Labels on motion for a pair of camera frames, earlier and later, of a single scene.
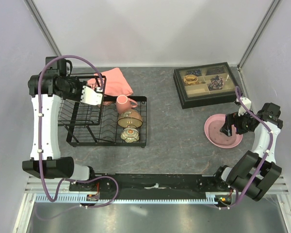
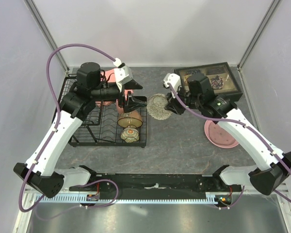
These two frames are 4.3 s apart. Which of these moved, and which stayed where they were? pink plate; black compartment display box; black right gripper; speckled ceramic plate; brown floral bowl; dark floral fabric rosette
Moved: black right gripper; speckled ceramic plate
Stayed: pink plate; black compartment display box; dark floral fabric rosette; brown floral bowl
